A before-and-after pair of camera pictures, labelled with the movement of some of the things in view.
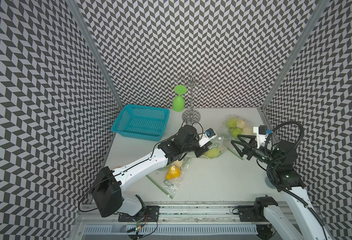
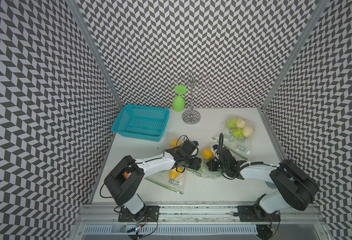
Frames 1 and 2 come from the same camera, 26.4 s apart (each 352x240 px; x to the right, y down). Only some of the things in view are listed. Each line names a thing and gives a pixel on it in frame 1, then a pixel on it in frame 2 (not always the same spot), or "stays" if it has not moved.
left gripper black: [202, 150] -> [196, 164]
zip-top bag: [217, 147] -> [204, 171]
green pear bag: [231, 122] stays
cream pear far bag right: [247, 131] stays
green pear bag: [235, 132] stays
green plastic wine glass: [178, 103] stays
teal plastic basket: [143, 122] stays
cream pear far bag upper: [241, 124] stays
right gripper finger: [244, 151] -> [214, 166]
